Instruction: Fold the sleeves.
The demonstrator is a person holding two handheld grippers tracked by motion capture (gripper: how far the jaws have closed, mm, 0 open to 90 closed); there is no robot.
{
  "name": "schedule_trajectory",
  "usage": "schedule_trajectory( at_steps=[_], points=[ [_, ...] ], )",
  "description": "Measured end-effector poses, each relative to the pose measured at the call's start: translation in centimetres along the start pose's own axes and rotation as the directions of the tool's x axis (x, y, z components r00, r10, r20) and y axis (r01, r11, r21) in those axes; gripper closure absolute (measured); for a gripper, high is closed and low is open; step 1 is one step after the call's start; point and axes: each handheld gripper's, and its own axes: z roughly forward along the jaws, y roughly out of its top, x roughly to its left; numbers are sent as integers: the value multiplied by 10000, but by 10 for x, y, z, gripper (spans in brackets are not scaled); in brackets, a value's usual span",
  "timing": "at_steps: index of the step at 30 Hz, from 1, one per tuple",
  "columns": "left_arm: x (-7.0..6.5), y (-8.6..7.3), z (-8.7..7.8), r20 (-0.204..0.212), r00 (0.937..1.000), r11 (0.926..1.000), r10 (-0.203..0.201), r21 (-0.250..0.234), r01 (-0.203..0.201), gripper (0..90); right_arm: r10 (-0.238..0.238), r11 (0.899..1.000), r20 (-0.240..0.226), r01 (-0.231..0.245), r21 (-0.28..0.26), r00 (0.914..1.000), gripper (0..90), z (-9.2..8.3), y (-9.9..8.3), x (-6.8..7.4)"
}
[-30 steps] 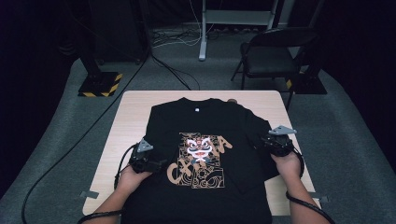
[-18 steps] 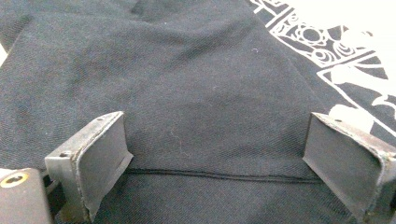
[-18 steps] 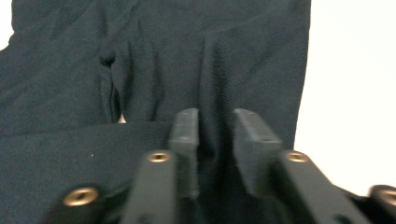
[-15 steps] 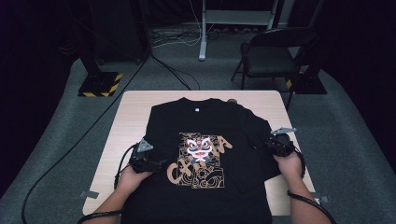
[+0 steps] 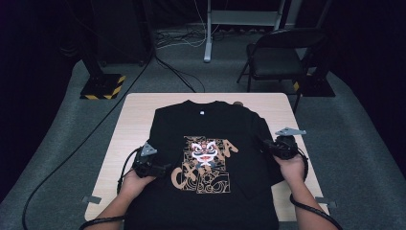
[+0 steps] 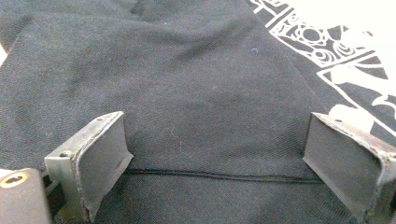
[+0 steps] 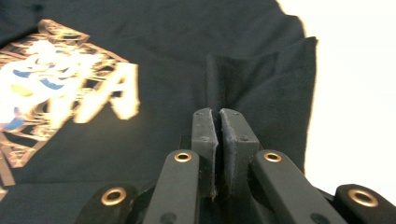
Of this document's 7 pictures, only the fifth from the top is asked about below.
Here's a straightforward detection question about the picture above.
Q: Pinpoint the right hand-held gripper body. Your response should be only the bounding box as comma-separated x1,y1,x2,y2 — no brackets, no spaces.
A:
271,127,306,161

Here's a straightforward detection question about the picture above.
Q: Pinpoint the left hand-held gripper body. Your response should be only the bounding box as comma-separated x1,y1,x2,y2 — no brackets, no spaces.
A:
131,142,162,179

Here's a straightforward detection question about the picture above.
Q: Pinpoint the black printed T-shirt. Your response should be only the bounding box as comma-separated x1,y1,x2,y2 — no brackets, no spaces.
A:
124,99,285,230

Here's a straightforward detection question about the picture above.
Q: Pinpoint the person's left hand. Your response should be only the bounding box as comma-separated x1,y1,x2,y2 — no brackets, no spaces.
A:
120,171,157,199

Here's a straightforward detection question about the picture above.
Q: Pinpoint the person's right hand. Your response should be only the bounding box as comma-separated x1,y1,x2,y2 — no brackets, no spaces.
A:
275,152,306,188

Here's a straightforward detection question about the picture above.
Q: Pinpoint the grey tape piece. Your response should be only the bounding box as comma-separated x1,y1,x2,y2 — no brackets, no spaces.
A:
81,195,102,205
315,196,337,209

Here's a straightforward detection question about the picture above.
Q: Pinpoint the black stand with striped base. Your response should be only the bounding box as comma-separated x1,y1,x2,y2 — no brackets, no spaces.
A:
292,57,336,98
79,47,127,101

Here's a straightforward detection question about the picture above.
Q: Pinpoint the black folding chair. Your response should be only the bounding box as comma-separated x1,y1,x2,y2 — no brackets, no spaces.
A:
237,28,329,113

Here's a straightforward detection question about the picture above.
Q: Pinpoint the black equipment cabinet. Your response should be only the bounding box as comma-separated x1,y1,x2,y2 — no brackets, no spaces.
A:
92,0,155,65

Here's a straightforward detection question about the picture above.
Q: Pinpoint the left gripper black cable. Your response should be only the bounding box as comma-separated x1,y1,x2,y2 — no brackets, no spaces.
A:
79,147,142,230

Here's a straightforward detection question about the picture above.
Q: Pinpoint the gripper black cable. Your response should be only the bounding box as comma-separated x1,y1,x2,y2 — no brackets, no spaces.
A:
79,147,142,230
288,148,344,230

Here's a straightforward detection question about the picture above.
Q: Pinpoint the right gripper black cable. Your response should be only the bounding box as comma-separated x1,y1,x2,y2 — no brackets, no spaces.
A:
288,148,344,230

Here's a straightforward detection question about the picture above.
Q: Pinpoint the thin black floor cable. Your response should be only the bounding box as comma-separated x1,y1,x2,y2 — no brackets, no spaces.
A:
155,57,206,94

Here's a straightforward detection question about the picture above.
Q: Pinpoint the white metal desk frame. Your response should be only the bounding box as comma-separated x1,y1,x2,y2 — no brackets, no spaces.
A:
203,0,305,63

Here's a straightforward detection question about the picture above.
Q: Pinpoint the tangle of floor cables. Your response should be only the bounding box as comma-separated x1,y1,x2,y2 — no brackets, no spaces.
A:
154,28,224,51

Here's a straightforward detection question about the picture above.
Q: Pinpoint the long black floor cable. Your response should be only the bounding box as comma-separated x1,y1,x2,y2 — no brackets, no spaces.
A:
21,47,157,230

